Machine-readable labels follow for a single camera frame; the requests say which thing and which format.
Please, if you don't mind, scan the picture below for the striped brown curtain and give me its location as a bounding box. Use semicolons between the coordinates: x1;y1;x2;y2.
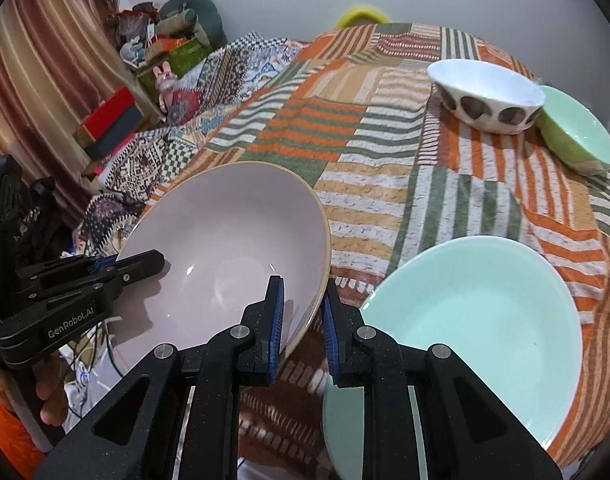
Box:
0;0;120;213

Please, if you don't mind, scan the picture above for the orange cloth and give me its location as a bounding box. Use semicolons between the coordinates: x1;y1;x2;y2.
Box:
0;385;43;466

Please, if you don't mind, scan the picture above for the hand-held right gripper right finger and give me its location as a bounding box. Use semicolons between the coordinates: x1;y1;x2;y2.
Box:
322;280;563;480

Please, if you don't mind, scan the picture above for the patterned patchwork quilt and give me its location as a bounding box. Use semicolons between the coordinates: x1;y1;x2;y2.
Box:
80;32;310;261

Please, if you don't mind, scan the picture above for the white bowl with brown spots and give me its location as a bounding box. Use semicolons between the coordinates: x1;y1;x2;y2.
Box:
427;59;546;135

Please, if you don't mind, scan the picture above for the red box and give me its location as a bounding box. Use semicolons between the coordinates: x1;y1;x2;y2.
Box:
80;86;136;137

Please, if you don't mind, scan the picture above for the mint green plate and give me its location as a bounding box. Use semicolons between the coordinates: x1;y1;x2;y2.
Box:
322;236;583;480

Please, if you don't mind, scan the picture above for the light green bowl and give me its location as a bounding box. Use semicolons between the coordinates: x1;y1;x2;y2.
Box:
537;85;610;177

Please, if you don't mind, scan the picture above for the person's left hand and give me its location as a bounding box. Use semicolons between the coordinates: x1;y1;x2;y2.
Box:
35;351;70;412

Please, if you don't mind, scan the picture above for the pink bowl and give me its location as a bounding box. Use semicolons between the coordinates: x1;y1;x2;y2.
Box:
107;161;332;378

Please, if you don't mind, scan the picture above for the small white plush toy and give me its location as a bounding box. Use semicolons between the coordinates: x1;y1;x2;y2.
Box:
119;40;148;67

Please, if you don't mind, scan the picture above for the green storage box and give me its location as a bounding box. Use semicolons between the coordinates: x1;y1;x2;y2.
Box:
135;37;210;92

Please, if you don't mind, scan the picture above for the dark red bag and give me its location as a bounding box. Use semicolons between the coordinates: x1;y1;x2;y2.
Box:
110;5;158;41

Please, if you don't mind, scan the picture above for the pink bunny toy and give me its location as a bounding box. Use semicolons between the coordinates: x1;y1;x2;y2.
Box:
152;62;178;111

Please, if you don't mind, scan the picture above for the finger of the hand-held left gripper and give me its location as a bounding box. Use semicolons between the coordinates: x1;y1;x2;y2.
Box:
16;254;120;287
27;249;166;306

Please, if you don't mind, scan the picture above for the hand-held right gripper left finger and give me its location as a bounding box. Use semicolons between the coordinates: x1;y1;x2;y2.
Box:
35;275;286;480

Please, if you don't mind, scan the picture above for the striped orange patchwork blanket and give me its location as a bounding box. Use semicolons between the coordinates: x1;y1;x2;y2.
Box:
205;22;610;471

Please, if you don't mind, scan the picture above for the black floor cable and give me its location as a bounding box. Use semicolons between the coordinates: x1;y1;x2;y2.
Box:
60;310;136;418

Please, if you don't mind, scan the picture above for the yellow foam arch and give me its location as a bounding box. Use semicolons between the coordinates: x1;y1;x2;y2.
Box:
333;4;388;30

